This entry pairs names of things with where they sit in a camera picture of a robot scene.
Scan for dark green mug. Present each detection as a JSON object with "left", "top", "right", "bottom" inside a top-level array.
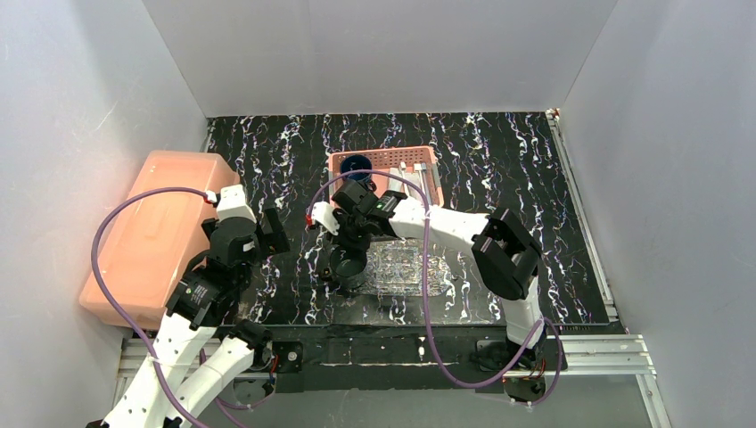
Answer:
[{"left": 317, "top": 245, "right": 367, "bottom": 289}]

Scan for pink perforated plastic basket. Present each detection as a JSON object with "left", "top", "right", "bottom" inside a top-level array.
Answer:
[{"left": 327, "top": 145, "right": 445, "bottom": 206}]

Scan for clear textured oval tray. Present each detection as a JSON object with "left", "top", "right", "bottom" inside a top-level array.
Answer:
[{"left": 350, "top": 240, "right": 453, "bottom": 297}]

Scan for clear textured acrylic holder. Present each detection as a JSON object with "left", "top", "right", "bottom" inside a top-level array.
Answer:
[{"left": 365, "top": 240, "right": 423, "bottom": 295}]

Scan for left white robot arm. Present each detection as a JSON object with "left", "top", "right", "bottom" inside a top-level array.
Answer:
[{"left": 97, "top": 206, "right": 289, "bottom": 427}]

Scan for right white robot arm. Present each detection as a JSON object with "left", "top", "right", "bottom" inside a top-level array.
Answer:
[{"left": 309, "top": 180, "right": 545, "bottom": 358}]

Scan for white toothpaste tube blue cap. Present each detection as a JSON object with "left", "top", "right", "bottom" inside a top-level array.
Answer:
[{"left": 387, "top": 168, "right": 407, "bottom": 193}]

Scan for white toothbrush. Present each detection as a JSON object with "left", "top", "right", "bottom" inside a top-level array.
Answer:
[{"left": 399, "top": 161, "right": 410, "bottom": 193}]

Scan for grey toothbrush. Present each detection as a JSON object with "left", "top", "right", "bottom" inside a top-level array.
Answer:
[{"left": 413, "top": 162, "right": 442, "bottom": 206}]

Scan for dark blue mug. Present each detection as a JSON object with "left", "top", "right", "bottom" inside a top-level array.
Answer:
[{"left": 339, "top": 154, "right": 373, "bottom": 183}]

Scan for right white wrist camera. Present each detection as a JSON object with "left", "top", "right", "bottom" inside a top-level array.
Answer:
[{"left": 306, "top": 202, "right": 340, "bottom": 235}]

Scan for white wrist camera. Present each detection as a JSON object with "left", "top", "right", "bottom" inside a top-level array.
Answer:
[
  {"left": 306, "top": 202, "right": 340, "bottom": 235},
  {"left": 205, "top": 184, "right": 257, "bottom": 223}
]

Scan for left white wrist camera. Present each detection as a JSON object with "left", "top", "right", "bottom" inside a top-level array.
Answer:
[{"left": 205, "top": 184, "right": 257, "bottom": 223}]

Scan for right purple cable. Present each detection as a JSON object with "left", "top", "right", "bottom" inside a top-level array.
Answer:
[{"left": 306, "top": 169, "right": 565, "bottom": 408}]

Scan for purple cable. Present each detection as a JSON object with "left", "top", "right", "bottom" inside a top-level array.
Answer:
[
  {"left": 306, "top": 169, "right": 565, "bottom": 408},
  {"left": 90, "top": 186, "right": 255, "bottom": 428}
]

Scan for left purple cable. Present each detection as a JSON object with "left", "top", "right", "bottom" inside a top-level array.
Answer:
[{"left": 90, "top": 186, "right": 255, "bottom": 428}]

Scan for aluminium frame rail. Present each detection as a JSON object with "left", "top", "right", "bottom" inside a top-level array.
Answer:
[{"left": 117, "top": 334, "right": 657, "bottom": 379}]

